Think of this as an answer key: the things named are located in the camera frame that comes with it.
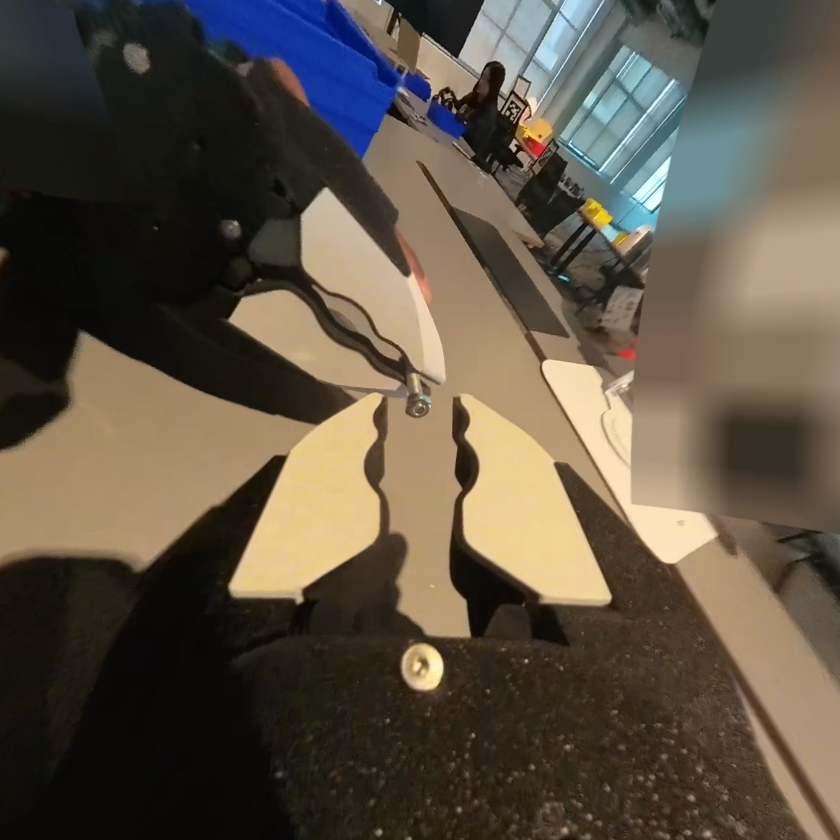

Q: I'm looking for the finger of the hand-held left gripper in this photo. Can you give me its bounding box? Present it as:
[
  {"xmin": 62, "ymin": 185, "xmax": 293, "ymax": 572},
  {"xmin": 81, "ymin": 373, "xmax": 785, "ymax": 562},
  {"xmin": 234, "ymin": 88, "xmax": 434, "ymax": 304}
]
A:
[
  {"xmin": 228, "ymin": 281, "xmax": 411, "ymax": 398},
  {"xmin": 248, "ymin": 187, "xmax": 448, "ymax": 386}
]

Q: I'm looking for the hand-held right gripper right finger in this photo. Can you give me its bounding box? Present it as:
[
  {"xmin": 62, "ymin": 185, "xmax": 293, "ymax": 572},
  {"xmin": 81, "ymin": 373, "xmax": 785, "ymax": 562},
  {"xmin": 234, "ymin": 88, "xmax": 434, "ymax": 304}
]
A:
[{"xmin": 449, "ymin": 392, "xmax": 614, "ymax": 606}]

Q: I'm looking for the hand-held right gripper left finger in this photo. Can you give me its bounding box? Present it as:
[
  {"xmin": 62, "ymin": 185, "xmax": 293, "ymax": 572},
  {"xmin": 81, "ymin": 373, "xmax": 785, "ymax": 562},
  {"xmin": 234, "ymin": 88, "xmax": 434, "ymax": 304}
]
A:
[{"xmin": 227, "ymin": 392, "xmax": 395, "ymax": 603}]

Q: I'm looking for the person's left hand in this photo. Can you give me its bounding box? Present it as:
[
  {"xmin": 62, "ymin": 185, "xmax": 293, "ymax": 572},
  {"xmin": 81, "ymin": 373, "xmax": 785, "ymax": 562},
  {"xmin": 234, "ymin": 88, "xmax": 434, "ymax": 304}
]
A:
[{"xmin": 268, "ymin": 58, "xmax": 434, "ymax": 306}]

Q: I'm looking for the white base board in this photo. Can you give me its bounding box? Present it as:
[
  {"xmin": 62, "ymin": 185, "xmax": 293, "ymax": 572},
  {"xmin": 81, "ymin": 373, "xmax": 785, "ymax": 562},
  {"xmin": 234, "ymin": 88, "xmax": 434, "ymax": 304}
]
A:
[{"xmin": 541, "ymin": 360, "xmax": 718, "ymax": 565}]

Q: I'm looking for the clear acrylic stand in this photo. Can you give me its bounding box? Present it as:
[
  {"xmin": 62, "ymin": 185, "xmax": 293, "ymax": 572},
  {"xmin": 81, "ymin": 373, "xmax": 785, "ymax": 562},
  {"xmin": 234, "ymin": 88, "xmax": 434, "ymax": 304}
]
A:
[{"xmin": 600, "ymin": 371, "xmax": 636, "ymax": 467}]

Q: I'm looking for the black table mat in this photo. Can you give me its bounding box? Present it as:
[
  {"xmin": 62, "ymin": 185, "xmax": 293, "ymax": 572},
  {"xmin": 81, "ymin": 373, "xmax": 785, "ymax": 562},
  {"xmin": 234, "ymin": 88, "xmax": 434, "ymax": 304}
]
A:
[{"xmin": 453, "ymin": 206, "xmax": 571, "ymax": 339}]

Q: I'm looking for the large blue storage bin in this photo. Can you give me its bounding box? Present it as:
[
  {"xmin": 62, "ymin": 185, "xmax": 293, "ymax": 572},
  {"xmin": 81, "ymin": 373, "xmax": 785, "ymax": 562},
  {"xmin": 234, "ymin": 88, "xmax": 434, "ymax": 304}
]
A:
[{"xmin": 184, "ymin": 0, "xmax": 395, "ymax": 161}]

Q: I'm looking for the small blue bin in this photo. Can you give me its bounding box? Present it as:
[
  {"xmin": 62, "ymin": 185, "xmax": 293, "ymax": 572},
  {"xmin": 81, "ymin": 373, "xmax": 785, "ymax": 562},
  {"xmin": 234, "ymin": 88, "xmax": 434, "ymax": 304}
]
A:
[{"xmin": 427, "ymin": 98, "xmax": 468, "ymax": 139}]

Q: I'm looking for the black office chair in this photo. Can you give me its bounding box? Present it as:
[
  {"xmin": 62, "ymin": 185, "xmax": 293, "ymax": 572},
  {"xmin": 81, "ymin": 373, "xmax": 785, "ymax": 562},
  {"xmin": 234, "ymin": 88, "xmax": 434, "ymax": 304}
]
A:
[{"xmin": 518, "ymin": 154, "xmax": 585, "ymax": 224}]

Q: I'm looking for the wooden tablet stand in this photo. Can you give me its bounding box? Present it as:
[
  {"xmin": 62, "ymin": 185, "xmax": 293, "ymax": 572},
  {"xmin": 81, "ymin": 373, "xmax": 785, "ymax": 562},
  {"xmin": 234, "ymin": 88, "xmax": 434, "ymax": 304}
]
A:
[{"xmin": 394, "ymin": 16, "xmax": 421, "ymax": 73}]

